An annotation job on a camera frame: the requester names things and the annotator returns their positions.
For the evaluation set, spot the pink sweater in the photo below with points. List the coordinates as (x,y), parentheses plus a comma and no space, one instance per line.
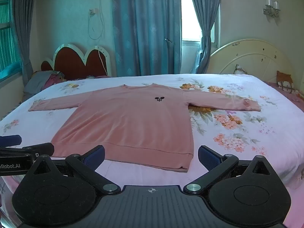
(130,123)

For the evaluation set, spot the bright window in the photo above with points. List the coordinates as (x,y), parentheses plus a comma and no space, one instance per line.
(190,16)

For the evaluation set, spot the grey curtain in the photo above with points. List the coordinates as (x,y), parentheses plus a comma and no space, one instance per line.
(22,28)

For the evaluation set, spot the tied blue curtain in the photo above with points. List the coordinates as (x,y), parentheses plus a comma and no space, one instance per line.
(201,9)

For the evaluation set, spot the pink clothes pile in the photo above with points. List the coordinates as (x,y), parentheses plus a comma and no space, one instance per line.
(54,79)

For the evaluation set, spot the wide blue curtain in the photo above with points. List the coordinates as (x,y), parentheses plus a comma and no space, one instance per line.
(147,28)

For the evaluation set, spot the floral bed sheet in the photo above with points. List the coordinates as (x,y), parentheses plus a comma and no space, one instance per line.
(237,152)

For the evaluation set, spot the curtain tieback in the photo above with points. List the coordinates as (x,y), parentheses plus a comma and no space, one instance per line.
(207,32)

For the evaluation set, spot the green-framed window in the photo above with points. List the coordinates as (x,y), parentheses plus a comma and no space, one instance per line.
(7,40)

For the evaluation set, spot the cream round headboard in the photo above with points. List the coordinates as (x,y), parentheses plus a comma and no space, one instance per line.
(256,61)

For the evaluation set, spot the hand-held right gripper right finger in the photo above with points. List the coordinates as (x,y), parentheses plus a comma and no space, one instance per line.
(209,158)

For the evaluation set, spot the orange printed pillow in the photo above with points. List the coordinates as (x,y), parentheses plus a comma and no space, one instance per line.
(285,82)

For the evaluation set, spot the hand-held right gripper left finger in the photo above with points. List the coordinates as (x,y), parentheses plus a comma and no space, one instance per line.
(94,158)

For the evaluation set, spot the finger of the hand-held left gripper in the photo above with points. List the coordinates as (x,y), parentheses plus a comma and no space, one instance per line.
(10,140)
(40,149)

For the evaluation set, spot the wall socket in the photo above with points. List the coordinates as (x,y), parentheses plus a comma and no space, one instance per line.
(93,11)

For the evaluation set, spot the small dark curtain clip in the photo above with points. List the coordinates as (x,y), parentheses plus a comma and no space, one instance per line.
(167,40)

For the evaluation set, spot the glass wall lamp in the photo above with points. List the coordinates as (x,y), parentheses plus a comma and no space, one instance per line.
(270,9)

